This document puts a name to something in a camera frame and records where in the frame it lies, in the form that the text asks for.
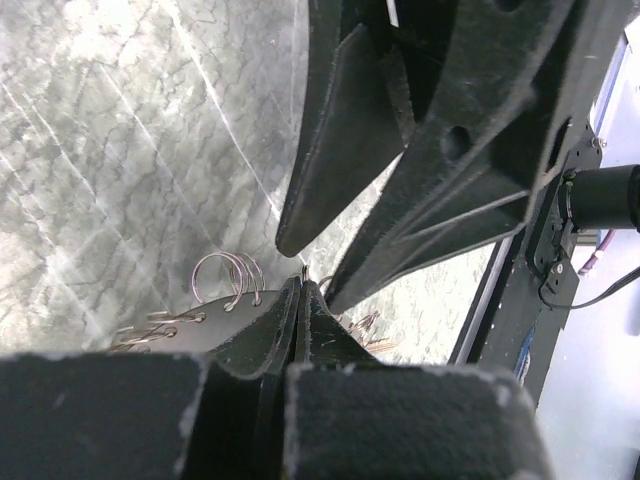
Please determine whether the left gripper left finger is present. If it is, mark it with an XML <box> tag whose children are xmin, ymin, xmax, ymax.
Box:
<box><xmin>1</xmin><ymin>277</ymin><xmax>300</xmax><ymax>479</ymax></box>

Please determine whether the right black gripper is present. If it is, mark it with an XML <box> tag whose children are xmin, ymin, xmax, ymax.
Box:
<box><xmin>276</xmin><ymin>1</ymin><xmax>630</xmax><ymax>313</ymax></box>

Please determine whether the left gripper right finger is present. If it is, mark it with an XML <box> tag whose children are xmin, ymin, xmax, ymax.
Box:
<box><xmin>282</xmin><ymin>281</ymin><xmax>555</xmax><ymax>479</ymax></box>

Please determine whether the black mounting base plate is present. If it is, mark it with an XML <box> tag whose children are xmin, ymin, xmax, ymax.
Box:
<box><xmin>447</xmin><ymin>117</ymin><xmax>604</xmax><ymax>406</ymax></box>

